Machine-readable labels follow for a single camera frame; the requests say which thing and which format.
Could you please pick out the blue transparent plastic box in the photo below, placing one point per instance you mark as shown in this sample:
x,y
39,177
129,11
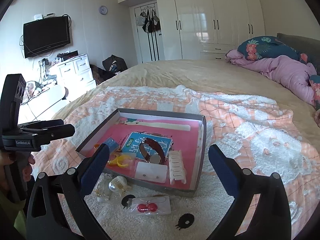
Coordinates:
x,y
111,145

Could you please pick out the wall mounted black television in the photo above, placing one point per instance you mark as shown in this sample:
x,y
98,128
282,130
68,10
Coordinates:
x,y
44,35

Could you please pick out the white wardrobe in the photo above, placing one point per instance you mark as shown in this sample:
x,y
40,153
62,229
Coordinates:
x,y
205,29

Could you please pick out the red bead earring card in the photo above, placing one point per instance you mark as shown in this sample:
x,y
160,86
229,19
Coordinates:
x,y
150,206

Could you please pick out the black bag on floor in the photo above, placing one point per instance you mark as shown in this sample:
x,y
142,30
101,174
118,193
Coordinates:
x,y
112,66

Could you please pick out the white pearl hair clip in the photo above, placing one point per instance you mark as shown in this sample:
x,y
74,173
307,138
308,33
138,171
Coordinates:
x,y
106,186

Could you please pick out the red strap wristwatch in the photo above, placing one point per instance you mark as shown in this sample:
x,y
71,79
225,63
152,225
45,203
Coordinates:
x,y
152,151

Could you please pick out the pink quilt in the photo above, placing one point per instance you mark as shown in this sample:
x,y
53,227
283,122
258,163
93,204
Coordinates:
x,y
299,78

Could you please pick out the orange white fleece blanket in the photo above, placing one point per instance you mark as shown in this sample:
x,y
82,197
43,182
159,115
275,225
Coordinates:
x,y
251,129

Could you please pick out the black claw hair clip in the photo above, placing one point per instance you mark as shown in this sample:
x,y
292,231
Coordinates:
x,y
185,221

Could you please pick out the white earring stud card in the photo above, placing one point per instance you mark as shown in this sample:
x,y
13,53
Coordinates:
x,y
151,172

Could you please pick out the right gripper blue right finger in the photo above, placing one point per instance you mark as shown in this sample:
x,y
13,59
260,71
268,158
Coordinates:
x,y
227,170

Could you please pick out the green left sleeve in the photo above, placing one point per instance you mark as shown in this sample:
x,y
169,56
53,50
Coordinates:
x,y
13,219

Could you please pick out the left hand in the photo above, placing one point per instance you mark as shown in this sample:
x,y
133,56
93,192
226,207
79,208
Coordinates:
x,y
7,159

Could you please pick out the bags hanging on door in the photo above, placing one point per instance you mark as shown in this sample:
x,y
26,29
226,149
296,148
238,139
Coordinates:
x,y
149,21

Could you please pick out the white router on television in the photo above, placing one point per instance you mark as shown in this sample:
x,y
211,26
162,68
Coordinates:
x,y
38,17

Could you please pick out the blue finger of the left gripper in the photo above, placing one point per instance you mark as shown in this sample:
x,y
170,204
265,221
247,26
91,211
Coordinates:
x,y
57,123
48,134

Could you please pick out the white drawer dresser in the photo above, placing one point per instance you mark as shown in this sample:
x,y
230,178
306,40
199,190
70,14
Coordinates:
x,y
75,75

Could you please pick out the round purple wall clock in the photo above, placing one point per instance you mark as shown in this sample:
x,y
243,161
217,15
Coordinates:
x,y
103,10

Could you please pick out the floral dark blue pillow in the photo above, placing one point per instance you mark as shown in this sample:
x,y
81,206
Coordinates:
x,y
269,47

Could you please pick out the grey headboard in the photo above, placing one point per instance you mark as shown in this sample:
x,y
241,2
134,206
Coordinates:
x,y
309,46

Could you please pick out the grey shallow cardboard box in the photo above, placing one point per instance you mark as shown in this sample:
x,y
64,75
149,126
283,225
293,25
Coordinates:
x,y
150,149

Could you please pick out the white bedroom door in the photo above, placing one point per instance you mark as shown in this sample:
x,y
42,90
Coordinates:
x,y
149,46

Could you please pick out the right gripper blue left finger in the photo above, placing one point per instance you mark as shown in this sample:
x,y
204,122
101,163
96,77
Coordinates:
x,y
92,169

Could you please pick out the beige bed sheet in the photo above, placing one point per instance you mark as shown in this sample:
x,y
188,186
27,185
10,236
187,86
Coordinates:
x,y
207,76

